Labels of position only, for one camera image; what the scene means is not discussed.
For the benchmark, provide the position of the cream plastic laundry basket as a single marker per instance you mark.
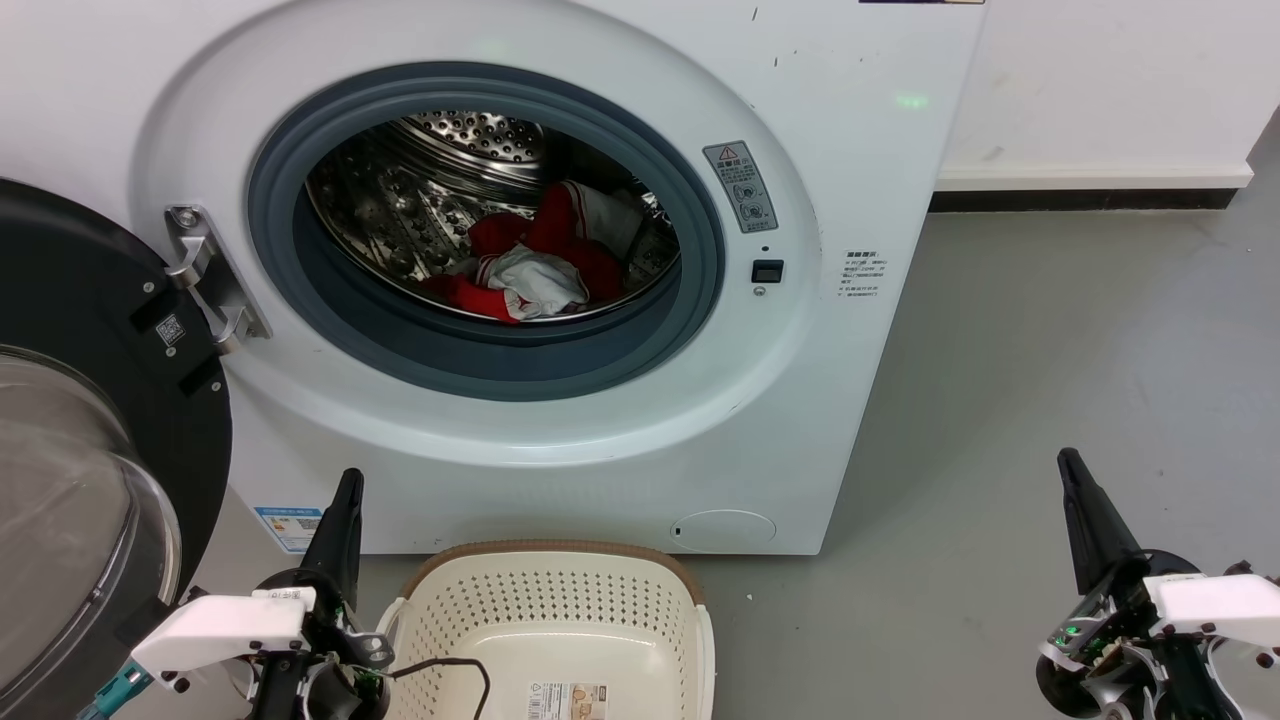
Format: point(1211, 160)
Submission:
point(560, 620)

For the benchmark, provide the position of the white front-load washing machine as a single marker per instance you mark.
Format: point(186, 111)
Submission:
point(860, 400)

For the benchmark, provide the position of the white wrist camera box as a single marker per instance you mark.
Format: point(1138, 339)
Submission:
point(1215, 605)
point(225, 628)

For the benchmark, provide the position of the printed product label sticker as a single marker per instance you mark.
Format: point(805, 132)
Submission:
point(566, 702)

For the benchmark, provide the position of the small white text sticker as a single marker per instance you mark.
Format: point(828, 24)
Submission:
point(862, 275)

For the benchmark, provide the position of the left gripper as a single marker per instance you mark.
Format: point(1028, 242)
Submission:
point(335, 680)

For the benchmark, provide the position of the silver metal door hinge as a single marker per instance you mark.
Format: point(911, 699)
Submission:
point(213, 275)

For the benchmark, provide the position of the grey rubber door gasket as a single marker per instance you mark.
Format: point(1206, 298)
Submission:
point(500, 366)

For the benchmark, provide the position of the round white filter cover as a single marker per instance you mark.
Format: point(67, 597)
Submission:
point(725, 530)

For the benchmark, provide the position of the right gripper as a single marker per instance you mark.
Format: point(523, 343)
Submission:
point(1150, 670)

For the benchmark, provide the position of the black baseboard strip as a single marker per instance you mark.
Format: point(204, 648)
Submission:
point(1080, 200)

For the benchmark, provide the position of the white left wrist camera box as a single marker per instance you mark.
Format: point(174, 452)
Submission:
point(225, 628)

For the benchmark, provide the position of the red garment with white trim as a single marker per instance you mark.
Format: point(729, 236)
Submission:
point(560, 225)

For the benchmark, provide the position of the blue and white energy label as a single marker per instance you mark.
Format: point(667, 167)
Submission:
point(290, 528)

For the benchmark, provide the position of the black washer door with glass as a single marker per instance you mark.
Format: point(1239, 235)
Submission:
point(90, 290)

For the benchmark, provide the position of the black door latch slot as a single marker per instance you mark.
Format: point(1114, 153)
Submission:
point(768, 271)

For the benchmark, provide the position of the grey warning label sticker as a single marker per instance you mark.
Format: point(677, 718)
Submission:
point(740, 186)

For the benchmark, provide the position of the steel washing machine drum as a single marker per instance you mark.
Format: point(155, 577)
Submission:
point(400, 200)

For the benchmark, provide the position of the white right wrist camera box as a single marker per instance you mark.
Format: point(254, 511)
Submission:
point(1215, 605)

